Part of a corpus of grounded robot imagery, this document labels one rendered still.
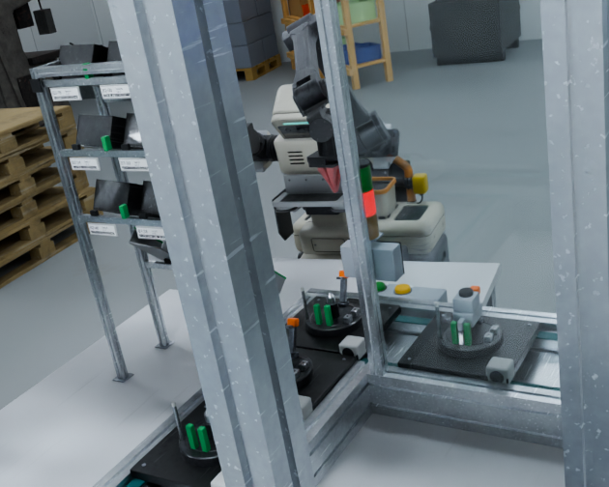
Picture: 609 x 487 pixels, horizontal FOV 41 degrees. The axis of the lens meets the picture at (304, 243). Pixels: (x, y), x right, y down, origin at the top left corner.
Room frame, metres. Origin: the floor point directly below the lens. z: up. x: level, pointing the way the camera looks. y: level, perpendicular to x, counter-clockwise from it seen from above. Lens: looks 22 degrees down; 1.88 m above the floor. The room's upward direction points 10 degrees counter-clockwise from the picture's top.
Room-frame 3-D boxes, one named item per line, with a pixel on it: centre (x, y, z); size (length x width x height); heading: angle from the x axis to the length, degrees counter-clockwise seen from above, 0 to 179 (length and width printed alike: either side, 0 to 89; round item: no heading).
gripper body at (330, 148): (1.93, -0.10, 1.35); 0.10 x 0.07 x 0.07; 56
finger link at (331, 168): (1.93, -0.09, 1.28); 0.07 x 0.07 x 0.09; 56
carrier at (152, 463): (1.33, 0.23, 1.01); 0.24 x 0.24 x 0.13; 56
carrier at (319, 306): (1.74, -0.04, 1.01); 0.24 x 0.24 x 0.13; 56
